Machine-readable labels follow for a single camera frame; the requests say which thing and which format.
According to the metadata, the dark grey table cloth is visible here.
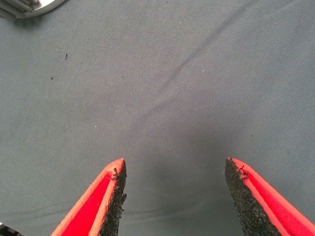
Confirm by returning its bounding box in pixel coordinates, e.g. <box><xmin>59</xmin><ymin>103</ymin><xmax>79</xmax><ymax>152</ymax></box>
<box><xmin>0</xmin><ymin>0</ymin><xmax>315</xmax><ymax>236</ymax></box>

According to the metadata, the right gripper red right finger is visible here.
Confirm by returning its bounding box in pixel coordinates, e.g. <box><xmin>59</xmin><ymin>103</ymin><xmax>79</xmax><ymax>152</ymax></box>
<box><xmin>224</xmin><ymin>156</ymin><xmax>315</xmax><ymax>236</ymax></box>

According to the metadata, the round metal carrier plate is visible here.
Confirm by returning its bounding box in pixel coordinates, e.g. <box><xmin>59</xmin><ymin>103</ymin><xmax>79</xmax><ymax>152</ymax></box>
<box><xmin>23</xmin><ymin>0</ymin><xmax>67</xmax><ymax>19</ymax></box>

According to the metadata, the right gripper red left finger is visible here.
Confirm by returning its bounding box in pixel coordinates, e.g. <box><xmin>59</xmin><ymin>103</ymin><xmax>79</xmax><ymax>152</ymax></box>
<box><xmin>50</xmin><ymin>158</ymin><xmax>127</xmax><ymax>236</ymax></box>

